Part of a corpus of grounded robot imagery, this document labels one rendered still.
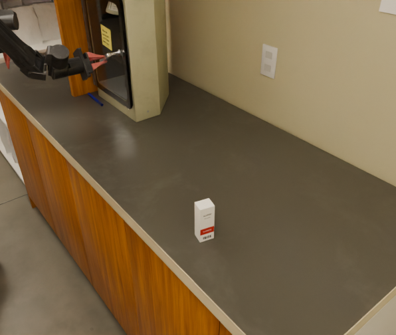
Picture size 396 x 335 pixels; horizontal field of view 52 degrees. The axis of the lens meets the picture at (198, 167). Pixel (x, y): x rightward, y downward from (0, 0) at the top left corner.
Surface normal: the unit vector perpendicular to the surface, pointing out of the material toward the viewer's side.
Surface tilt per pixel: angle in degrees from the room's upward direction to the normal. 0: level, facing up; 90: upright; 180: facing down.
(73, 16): 90
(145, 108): 90
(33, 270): 0
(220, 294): 0
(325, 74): 90
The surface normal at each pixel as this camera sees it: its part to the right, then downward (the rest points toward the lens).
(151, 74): 0.61, 0.44
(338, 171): 0.00, -0.83
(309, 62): -0.79, 0.35
